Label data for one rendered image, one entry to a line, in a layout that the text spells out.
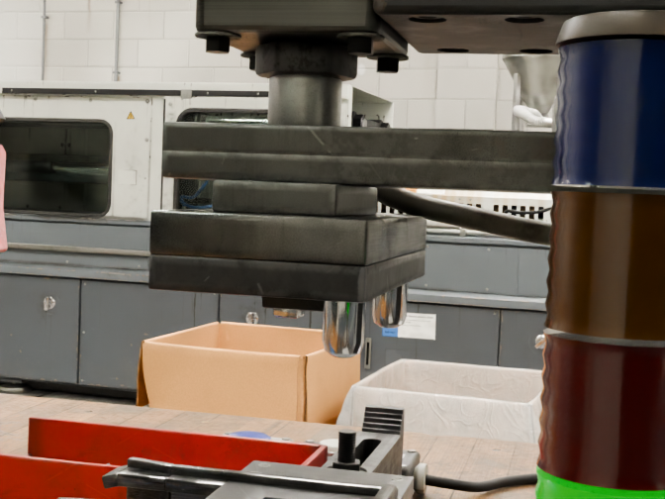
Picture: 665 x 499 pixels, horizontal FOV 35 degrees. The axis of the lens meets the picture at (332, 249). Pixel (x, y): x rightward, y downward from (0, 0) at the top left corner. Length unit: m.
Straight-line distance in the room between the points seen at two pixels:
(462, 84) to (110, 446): 6.25
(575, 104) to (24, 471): 0.59
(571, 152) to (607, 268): 0.03
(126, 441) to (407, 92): 6.37
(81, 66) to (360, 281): 7.65
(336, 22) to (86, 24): 7.61
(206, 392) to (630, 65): 2.69
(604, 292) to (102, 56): 7.78
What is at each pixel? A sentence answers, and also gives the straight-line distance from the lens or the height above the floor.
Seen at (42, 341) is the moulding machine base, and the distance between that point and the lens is 5.89.
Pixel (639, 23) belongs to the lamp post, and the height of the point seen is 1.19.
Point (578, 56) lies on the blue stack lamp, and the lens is 0.26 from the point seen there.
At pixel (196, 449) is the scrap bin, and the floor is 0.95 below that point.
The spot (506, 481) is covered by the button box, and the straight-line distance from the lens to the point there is 0.96.
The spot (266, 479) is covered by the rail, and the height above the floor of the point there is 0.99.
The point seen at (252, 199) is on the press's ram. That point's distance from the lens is 0.49.
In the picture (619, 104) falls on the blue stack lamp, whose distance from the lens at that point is 0.25.
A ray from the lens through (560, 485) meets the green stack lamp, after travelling 0.26.
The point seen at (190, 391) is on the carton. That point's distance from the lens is 2.93.
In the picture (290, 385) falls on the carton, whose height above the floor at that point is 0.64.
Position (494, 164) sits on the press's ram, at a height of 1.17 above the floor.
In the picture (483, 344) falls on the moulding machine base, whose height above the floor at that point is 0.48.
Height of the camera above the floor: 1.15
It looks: 3 degrees down
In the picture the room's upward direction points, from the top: 2 degrees clockwise
